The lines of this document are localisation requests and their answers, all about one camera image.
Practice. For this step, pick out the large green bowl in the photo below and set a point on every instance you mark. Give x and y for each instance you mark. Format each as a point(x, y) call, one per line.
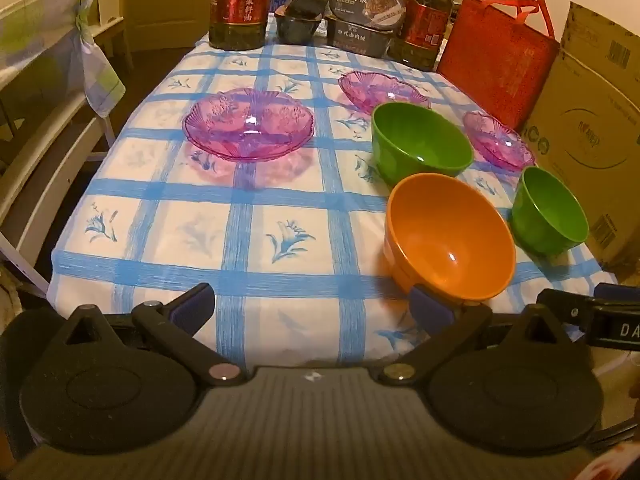
point(425, 135)

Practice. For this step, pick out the small pink glass dish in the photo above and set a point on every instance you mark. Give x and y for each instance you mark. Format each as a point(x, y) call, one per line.
point(500, 142)

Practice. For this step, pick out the green oil bottle red label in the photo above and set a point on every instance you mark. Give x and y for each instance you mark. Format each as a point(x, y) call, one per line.
point(425, 25)

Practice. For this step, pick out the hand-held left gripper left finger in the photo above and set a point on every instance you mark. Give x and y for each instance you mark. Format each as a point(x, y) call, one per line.
point(192, 307)

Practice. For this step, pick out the black instant rice box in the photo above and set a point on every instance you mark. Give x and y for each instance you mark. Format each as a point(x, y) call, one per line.
point(365, 5)

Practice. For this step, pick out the blue checkered tablecloth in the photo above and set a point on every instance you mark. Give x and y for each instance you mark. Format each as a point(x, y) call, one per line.
point(165, 230)

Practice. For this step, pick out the dark small bowls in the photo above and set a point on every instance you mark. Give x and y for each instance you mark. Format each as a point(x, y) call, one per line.
point(297, 27)

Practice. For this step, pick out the large pink glass dish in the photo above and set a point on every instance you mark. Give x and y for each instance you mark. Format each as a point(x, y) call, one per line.
point(240, 120)

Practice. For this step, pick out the small pink plastic plate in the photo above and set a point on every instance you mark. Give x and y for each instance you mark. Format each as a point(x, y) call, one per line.
point(380, 90)

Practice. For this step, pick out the green checkered cloth cover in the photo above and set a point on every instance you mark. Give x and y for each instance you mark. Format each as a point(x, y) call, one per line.
point(100, 75)

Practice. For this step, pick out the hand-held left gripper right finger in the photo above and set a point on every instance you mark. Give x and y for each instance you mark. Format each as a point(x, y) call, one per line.
point(430, 310)

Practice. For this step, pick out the red tote bag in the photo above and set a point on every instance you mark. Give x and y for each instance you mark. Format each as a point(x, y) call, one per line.
point(495, 60)

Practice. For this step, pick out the dark oil bottle red label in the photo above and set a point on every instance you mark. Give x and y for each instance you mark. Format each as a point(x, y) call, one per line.
point(240, 5)

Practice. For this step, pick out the orange bowl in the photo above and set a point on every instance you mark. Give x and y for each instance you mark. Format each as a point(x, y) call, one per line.
point(450, 240)

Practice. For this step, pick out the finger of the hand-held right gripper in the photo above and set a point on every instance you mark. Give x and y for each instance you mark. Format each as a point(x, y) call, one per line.
point(617, 292)
point(560, 305)

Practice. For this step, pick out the black instant meal box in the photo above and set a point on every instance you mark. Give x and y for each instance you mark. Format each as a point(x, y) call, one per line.
point(357, 37)

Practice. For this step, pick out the large cardboard box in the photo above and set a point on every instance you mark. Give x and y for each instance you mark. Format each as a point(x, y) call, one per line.
point(585, 125)

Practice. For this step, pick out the small green bowl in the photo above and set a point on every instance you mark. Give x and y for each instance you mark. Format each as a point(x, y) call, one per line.
point(550, 215)

